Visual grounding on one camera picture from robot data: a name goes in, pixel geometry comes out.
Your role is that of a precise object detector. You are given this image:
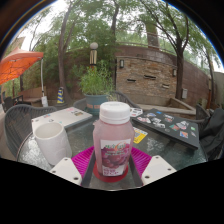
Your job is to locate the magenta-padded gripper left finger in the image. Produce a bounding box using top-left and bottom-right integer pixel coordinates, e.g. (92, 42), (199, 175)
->
(49, 145), (98, 188)

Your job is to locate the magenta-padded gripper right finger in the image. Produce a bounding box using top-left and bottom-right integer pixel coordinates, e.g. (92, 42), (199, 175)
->
(128, 146), (178, 188)

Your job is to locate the pink drink bottle white cap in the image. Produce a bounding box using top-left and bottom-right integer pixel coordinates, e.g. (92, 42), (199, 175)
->
(92, 101), (136, 178)

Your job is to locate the white cup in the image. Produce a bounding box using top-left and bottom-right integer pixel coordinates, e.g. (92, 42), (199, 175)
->
(33, 121), (73, 167)

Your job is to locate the yellow card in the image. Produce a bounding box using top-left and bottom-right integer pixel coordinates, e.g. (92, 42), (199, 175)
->
(132, 126), (149, 145)

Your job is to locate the white booklet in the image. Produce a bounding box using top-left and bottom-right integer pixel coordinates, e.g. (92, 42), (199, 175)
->
(129, 107), (144, 118)

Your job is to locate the black jacket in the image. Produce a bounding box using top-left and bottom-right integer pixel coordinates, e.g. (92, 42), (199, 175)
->
(199, 107), (224, 161)

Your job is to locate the grey wicker chair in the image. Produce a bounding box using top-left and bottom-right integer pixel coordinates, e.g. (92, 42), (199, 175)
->
(73, 90), (141, 113)
(3, 103), (58, 158)

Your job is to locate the blue yellow striped cone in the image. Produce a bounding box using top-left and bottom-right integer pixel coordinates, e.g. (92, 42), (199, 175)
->
(56, 86), (65, 104)

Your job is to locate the green plant in blue pot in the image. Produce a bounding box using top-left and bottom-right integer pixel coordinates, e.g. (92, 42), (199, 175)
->
(79, 63), (116, 116)

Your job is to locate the group of dark chairs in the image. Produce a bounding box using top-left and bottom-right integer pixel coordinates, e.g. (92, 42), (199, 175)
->
(0, 91), (24, 113)

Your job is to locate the orange canopy tent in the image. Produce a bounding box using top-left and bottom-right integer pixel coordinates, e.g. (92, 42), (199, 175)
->
(0, 47), (45, 108)

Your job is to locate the wooden lamp post with globe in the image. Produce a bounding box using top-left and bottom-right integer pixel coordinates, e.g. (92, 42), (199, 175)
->
(89, 41), (99, 68)

